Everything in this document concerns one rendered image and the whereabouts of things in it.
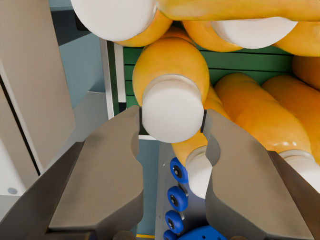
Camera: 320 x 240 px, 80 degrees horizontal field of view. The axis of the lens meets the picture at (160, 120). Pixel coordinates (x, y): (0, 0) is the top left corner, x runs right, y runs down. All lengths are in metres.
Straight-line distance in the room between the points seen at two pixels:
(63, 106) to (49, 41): 0.06
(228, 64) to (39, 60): 0.24
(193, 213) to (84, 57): 1.09
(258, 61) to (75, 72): 1.19
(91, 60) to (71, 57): 0.12
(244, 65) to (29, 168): 0.29
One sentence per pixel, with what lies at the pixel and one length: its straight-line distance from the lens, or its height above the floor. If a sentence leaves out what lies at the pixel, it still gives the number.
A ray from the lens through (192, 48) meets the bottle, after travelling 0.16.
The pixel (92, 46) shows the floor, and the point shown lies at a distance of 1.29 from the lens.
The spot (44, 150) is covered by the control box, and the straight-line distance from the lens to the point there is 0.20.
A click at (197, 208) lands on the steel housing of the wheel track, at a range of 0.48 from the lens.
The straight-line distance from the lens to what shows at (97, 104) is 1.22.
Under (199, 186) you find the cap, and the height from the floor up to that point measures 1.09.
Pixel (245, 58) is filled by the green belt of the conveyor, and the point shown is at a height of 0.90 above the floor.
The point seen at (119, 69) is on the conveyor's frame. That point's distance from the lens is 0.31.
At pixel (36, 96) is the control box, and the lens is 0.18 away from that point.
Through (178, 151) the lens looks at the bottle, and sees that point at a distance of 0.18.
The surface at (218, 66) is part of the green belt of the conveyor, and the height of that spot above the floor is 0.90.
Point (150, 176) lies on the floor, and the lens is 1.79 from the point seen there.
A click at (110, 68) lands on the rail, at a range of 0.24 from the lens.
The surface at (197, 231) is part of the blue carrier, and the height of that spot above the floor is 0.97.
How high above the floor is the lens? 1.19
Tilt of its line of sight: 58 degrees down
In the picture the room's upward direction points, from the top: 177 degrees counter-clockwise
